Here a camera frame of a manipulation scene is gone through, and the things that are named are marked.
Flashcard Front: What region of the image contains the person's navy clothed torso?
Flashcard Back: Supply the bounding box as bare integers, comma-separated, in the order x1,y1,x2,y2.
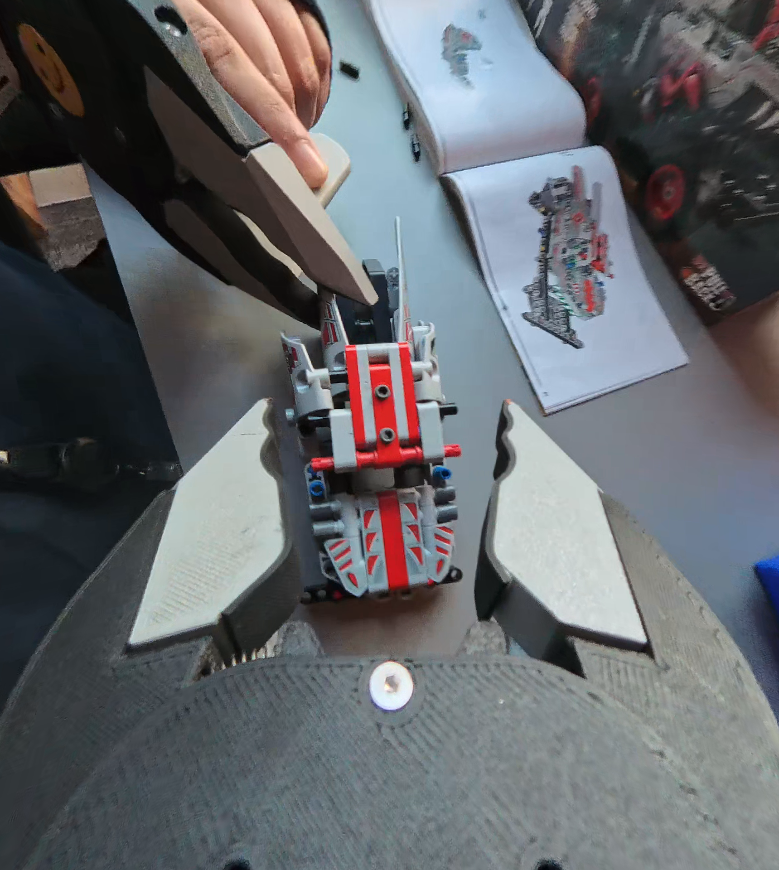
0,217,183,817

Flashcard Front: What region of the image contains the dark lego set box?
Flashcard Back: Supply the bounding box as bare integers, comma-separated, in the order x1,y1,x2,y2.
518,0,779,327

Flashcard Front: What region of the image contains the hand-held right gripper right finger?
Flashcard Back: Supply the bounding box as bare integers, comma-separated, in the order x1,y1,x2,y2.
474,400,650,665

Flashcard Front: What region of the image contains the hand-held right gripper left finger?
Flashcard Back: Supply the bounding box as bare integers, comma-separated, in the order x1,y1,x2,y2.
127,399,303,655

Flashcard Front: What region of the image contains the person's left hand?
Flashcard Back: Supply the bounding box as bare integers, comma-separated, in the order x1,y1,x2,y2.
172,0,334,191

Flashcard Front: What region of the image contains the lego instruction booklet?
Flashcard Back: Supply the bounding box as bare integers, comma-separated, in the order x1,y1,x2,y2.
362,0,691,416

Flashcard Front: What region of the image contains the black badge reel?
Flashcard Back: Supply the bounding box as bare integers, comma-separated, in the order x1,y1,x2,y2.
0,438,183,490

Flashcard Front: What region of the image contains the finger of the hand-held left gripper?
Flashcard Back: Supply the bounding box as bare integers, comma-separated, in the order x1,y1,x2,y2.
164,196,325,329
247,141,381,308

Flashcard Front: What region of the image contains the grey red lego truck model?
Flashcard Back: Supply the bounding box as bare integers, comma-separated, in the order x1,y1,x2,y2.
281,217,464,606

